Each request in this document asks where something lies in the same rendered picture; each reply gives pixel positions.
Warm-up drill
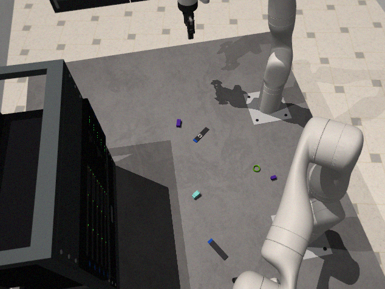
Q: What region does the black server rack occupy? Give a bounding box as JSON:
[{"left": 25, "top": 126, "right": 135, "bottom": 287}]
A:
[{"left": 0, "top": 59, "right": 120, "bottom": 289}]

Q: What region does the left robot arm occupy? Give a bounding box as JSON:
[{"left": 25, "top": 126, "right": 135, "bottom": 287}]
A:
[{"left": 233, "top": 117, "right": 364, "bottom": 289}]

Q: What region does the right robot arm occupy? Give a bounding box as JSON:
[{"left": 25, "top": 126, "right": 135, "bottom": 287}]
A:
[{"left": 257, "top": 0, "right": 296, "bottom": 114}]

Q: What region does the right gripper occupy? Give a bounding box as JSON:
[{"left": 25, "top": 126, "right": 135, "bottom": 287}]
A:
[{"left": 177, "top": 0, "right": 198, "bottom": 39}]

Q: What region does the dark grey flat bar with blue end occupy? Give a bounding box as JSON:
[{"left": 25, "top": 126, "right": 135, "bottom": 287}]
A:
[{"left": 208, "top": 239, "right": 228, "bottom": 260}]

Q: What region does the dark grey tag with blue end and white label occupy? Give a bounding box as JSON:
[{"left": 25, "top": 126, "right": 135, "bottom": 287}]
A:
[{"left": 193, "top": 127, "right": 209, "bottom": 143}]

